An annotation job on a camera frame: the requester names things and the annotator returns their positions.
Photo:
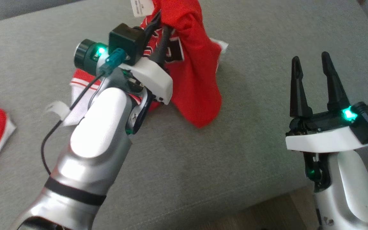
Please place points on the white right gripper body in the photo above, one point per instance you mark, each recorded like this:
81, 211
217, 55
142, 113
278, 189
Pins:
318, 140

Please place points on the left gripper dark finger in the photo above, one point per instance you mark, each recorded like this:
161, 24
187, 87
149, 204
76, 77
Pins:
153, 24
164, 48

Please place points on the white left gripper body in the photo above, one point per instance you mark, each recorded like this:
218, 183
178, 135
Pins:
155, 80

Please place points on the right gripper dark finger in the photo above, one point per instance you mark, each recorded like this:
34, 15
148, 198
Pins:
335, 95
299, 102

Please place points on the red basketball jersey black lettering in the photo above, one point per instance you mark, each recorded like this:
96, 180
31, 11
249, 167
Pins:
196, 80

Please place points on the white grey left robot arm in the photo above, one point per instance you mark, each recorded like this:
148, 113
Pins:
91, 137

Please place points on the grey fabric sofa seat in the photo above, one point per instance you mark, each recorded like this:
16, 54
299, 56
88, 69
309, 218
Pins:
219, 166

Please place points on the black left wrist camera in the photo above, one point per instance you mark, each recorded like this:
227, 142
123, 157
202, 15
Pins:
125, 40

